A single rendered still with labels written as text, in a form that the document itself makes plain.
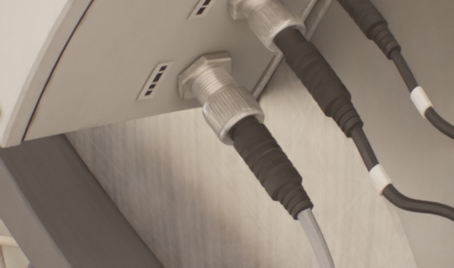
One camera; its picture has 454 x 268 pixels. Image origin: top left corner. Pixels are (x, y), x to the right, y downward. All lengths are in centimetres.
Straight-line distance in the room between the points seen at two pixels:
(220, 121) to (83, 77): 5
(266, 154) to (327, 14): 6
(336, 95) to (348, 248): 7
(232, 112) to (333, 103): 4
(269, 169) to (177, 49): 4
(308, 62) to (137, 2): 6
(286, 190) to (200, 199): 9
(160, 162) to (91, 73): 11
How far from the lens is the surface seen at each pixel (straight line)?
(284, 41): 82
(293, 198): 83
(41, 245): 92
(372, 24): 79
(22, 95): 80
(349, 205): 86
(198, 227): 92
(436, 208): 78
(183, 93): 85
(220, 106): 84
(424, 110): 78
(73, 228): 93
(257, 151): 84
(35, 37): 79
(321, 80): 81
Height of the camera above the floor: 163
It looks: 8 degrees down
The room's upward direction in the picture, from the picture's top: 3 degrees counter-clockwise
